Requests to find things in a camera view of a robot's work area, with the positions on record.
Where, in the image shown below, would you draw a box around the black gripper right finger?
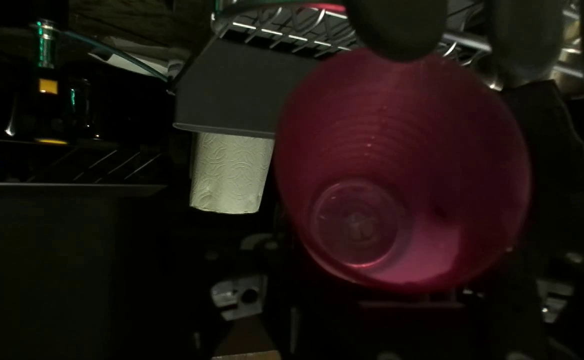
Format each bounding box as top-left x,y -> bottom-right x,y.
499,247 -> 579,360

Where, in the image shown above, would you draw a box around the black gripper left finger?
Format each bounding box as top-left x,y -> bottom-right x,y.
209,232 -> 296,360

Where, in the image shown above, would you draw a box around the pink plastic cup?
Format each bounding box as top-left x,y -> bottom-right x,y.
274,48 -> 534,297

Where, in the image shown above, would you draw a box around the white paper towel roll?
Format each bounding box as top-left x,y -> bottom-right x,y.
189,131 -> 276,218

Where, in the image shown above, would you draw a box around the metal wire drying rack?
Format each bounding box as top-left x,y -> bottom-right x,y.
211,0 -> 584,114

